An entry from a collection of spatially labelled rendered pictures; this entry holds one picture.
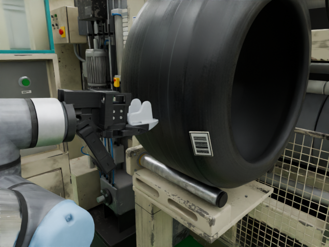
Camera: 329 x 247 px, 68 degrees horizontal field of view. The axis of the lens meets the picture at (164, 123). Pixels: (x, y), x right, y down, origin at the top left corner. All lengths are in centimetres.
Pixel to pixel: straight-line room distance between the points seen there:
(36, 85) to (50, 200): 72
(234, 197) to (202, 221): 21
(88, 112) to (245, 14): 35
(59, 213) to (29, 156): 77
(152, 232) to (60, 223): 89
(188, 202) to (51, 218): 50
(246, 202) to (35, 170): 75
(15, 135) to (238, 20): 42
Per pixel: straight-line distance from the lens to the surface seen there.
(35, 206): 29
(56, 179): 106
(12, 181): 38
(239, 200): 88
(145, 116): 49
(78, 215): 29
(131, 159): 87
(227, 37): 50
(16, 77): 98
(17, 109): 39
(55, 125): 39
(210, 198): 69
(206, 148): 51
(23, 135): 39
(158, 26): 56
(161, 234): 120
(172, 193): 77
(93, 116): 44
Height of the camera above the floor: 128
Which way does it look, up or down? 16 degrees down
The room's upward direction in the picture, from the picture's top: straight up
